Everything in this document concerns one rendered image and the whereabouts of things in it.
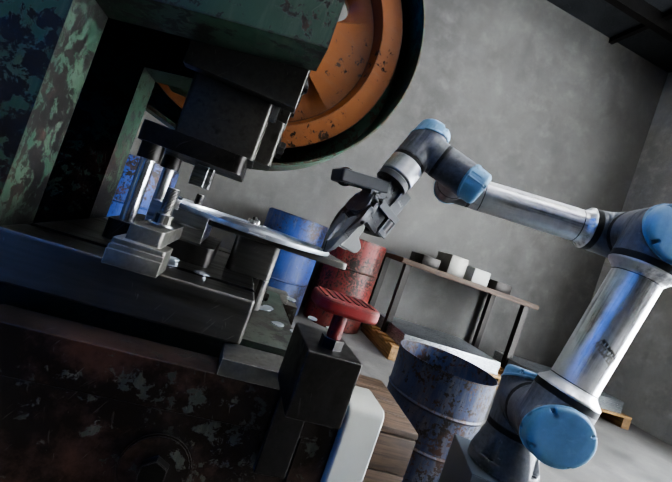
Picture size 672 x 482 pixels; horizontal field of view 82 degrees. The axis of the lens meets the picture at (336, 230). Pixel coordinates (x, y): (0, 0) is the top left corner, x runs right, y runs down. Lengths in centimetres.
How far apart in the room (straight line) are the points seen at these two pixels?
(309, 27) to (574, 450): 82
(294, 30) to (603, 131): 563
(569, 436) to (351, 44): 105
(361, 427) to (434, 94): 434
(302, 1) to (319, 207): 357
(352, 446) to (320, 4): 58
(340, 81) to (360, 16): 20
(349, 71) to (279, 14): 63
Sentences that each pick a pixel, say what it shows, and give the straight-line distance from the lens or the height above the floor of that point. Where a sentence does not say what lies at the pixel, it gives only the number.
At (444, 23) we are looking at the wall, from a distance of 501.
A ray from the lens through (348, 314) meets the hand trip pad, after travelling 39.
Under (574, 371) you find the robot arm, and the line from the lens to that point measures 88.
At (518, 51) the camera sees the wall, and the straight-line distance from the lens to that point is 542.
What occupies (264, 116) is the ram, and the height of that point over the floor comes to 97.
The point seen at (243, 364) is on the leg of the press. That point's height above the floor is 64.
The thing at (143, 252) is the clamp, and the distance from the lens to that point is 49.
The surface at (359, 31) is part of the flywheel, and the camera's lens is 124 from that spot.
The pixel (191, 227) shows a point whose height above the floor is 76.
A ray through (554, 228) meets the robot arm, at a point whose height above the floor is 100.
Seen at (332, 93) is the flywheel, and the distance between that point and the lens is 116.
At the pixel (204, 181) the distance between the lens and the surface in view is 71.
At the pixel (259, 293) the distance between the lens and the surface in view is 69.
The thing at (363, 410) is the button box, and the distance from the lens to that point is 54.
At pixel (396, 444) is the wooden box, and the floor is 31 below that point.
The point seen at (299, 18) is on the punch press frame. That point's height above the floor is 108.
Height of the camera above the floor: 82
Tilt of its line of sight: 1 degrees up
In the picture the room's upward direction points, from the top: 19 degrees clockwise
